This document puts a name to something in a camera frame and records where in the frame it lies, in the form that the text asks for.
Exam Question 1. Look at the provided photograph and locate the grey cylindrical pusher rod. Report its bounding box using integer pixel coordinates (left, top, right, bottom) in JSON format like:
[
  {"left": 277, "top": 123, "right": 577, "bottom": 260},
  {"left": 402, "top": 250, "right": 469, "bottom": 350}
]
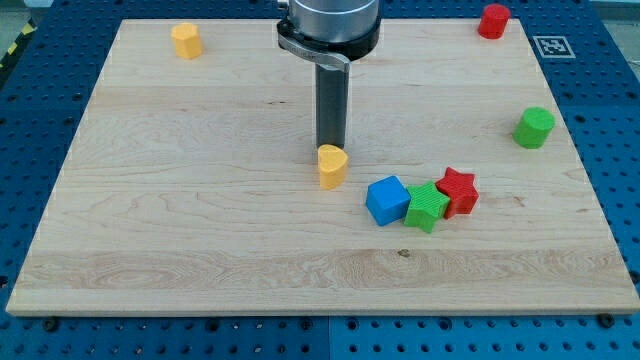
[{"left": 315, "top": 65, "right": 349, "bottom": 148}]

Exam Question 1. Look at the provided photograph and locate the yellow heart block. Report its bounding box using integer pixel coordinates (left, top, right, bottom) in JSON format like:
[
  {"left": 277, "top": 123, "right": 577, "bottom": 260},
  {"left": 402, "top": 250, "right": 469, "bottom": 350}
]
[{"left": 317, "top": 144, "right": 349, "bottom": 190}]

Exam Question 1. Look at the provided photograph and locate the blue cube block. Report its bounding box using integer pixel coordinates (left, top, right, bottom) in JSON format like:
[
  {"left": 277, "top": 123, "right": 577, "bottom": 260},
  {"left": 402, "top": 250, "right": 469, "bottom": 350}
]
[{"left": 365, "top": 175, "right": 411, "bottom": 226}]

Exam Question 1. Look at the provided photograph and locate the yellow hexagon block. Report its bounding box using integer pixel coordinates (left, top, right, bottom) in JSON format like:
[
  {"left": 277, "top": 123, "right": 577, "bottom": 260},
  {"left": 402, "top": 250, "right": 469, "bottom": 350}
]
[{"left": 171, "top": 23, "right": 203, "bottom": 59}]

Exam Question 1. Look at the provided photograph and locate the green star block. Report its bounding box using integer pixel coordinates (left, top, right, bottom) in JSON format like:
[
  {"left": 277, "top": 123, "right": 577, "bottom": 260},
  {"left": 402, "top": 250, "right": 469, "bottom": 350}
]
[{"left": 404, "top": 181, "right": 450, "bottom": 233}]

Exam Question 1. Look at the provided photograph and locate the wooden board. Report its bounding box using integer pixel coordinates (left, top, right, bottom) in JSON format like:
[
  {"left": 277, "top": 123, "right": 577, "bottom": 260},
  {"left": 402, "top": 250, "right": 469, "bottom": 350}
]
[{"left": 7, "top": 18, "right": 639, "bottom": 317}]

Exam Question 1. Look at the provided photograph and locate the red star block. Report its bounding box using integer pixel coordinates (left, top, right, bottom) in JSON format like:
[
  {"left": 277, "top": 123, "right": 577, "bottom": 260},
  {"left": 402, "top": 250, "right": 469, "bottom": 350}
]
[{"left": 436, "top": 167, "right": 479, "bottom": 219}]

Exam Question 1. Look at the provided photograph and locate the red cylinder block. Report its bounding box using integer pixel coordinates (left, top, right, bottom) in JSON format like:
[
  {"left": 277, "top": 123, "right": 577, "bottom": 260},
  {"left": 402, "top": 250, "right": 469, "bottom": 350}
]
[{"left": 477, "top": 3, "right": 511, "bottom": 40}]

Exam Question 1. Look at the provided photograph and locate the green cylinder block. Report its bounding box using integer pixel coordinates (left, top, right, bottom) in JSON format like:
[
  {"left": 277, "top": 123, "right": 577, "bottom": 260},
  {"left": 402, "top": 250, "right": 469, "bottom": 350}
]
[{"left": 512, "top": 107, "right": 556, "bottom": 149}]

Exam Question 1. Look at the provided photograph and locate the white fiducial marker tag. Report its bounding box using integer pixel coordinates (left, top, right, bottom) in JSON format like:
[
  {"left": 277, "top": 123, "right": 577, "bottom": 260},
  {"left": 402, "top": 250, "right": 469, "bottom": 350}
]
[{"left": 533, "top": 35, "right": 575, "bottom": 59}]

